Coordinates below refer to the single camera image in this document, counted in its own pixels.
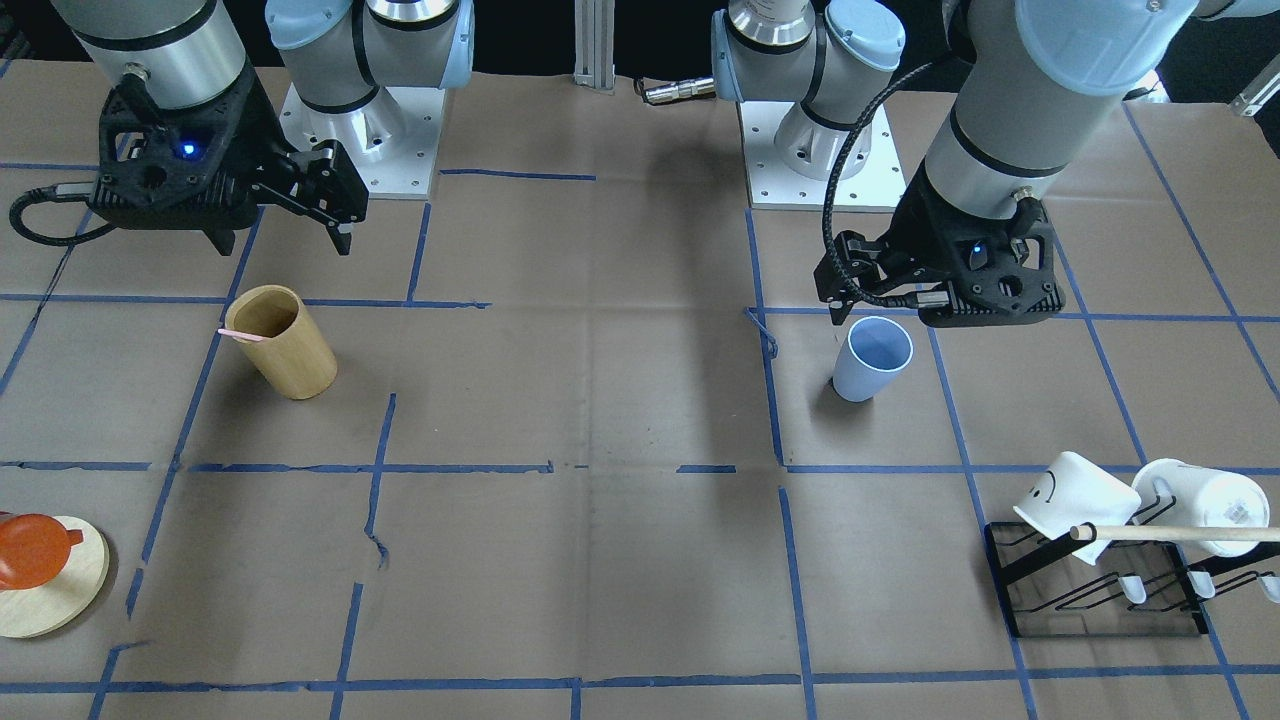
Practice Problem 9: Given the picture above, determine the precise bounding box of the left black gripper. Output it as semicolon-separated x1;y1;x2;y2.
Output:
815;188;1064;328

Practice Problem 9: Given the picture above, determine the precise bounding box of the light blue plastic cup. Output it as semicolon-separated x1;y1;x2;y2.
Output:
832;316;914;402

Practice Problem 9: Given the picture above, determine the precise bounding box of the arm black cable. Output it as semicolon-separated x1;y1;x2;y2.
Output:
822;55;961;309
9;184;119;249

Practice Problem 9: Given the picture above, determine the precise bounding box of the orange mug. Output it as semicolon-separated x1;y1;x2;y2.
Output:
1;512;84;591

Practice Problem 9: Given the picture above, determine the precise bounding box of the white smiley face mug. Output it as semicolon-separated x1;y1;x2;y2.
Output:
1012;451;1140;541

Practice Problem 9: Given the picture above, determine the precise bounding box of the bamboo cylinder holder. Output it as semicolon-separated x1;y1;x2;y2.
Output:
224;284;338;400

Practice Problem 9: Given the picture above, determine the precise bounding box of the wooden mug tree stand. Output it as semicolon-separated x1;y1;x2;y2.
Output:
1;516;111;639

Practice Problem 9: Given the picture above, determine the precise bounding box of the pink chopstick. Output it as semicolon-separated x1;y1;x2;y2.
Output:
218;327;268;343

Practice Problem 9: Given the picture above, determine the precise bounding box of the white plain mug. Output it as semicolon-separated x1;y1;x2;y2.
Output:
1132;457;1270;528

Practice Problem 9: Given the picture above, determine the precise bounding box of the metal connector plug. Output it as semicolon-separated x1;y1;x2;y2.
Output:
634;77;716;106

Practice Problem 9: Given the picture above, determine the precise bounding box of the aluminium frame post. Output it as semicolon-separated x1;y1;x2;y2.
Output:
573;0;616;95

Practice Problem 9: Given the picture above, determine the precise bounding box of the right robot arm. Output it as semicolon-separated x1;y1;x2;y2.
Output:
10;1;475;256

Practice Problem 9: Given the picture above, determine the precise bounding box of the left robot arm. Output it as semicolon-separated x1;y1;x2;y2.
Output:
712;1;1277;328

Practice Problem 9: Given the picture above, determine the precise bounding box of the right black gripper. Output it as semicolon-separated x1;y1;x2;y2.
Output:
93;68;369;256

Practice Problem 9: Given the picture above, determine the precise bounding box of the black wire mug rack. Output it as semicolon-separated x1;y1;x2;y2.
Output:
986;479;1277;638

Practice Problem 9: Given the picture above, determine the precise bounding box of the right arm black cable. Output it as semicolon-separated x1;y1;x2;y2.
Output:
9;184;119;249

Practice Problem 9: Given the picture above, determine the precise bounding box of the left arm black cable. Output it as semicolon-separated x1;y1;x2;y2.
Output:
822;55;961;309

